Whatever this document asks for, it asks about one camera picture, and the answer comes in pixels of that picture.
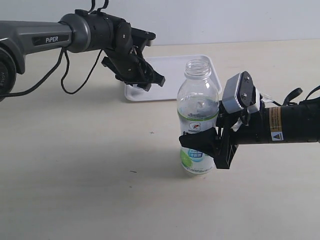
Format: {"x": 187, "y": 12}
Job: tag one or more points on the white rectangular tray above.
{"x": 173, "y": 69}

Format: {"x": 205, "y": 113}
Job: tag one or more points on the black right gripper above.
{"x": 234, "y": 129}

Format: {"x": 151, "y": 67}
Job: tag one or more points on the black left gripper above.
{"x": 124, "y": 45}

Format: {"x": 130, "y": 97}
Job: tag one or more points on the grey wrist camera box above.
{"x": 241, "y": 99}

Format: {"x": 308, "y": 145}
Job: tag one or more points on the clear plastic water bottle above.
{"x": 197, "y": 110}

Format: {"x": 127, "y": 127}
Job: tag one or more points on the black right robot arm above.
{"x": 281, "y": 124}

